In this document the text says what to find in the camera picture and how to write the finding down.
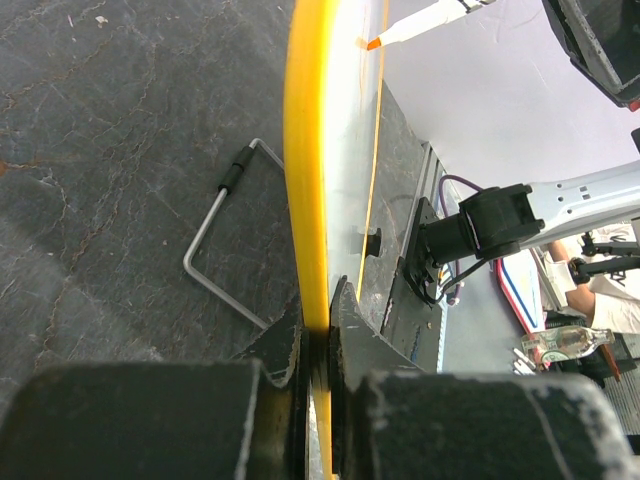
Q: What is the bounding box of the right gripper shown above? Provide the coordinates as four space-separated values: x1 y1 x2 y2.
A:
543 0 639 108

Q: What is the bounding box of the person at desk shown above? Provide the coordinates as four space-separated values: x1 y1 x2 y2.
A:
545 234 639 334

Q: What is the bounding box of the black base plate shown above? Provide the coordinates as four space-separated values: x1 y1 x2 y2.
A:
379 197 451 374

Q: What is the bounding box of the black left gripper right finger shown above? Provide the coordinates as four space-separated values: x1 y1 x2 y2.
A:
329 279 639 479

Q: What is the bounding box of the white marker with yellow cap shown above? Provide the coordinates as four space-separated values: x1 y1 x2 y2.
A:
367 0 493 51

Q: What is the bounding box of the whiteboard with yellow frame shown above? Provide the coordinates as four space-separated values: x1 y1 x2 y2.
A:
283 1 389 479

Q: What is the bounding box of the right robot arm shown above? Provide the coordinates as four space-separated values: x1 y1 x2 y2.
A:
329 164 639 479

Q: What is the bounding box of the whiteboard metal stand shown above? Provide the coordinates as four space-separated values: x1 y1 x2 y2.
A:
182 138 296 330

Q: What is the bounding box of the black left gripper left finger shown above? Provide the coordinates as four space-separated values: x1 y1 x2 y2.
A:
1 298 308 479

